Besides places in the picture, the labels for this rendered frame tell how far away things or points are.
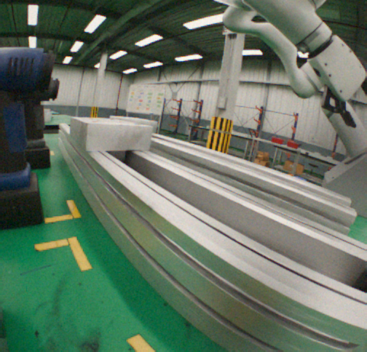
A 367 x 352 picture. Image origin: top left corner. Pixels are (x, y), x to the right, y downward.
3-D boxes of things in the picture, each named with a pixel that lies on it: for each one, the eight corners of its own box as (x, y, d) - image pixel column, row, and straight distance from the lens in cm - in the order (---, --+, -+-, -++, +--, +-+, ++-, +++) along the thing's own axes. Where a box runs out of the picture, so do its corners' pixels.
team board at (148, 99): (118, 138, 651) (126, 83, 652) (127, 137, 687) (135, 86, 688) (153, 146, 557) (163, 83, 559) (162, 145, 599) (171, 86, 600)
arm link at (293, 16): (317, 22, 44) (291, 46, 42) (267, -20, 45) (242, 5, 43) (330, 15, 36) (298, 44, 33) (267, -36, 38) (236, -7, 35)
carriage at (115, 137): (148, 166, 31) (153, 126, 30) (85, 170, 27) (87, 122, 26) (112, 147, 45) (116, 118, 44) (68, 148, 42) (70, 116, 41)
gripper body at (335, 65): (310, 53, 33) (348, 106, 36) (337, 24, 39) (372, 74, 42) (295, 60, 40) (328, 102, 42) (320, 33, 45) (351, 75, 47)
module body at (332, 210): (331, 238, 39) (349, 198, 37) (329, 265, 30) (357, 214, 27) (122, 144, 82) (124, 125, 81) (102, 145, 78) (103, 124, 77)
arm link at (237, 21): (332, 84, 82) (305, 107, 81) (322, 79, 93) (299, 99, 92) (238, -9, 78) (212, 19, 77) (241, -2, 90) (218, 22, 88)
